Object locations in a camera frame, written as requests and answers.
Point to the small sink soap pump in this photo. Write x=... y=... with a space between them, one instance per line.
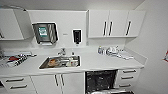
x=72 y=53

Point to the white bottle blue label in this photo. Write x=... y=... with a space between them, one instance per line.
x=100 y=50

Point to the white mug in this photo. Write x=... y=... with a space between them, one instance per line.
x=72 y=62

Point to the small white jar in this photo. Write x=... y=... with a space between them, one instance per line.
x=105 y=52

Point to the chrome sink faucet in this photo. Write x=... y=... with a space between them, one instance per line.
x=62 y=51

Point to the stack of white dishes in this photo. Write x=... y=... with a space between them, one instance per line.
x=112 y=51

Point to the orange bowl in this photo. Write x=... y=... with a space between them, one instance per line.
x=52 y=62

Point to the white lower double-door cabinet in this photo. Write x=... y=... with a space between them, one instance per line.
x=71 y=83

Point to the white upper cabinet wide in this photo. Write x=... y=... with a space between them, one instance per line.
x=115 y=23

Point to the grey paper towel dispenser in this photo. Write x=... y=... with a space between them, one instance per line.
x=43 y=33

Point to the stainless steel sink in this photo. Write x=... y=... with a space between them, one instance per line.
x=43 y=66

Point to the white wide drawer stack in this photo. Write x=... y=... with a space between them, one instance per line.
x=16 y=84

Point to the black wall soap dispenser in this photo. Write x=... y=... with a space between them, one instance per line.
x=77 y=36

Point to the small wall label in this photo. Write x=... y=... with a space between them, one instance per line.
x=65 y=34

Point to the red wall poster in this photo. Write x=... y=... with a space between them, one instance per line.
x=166 y=56

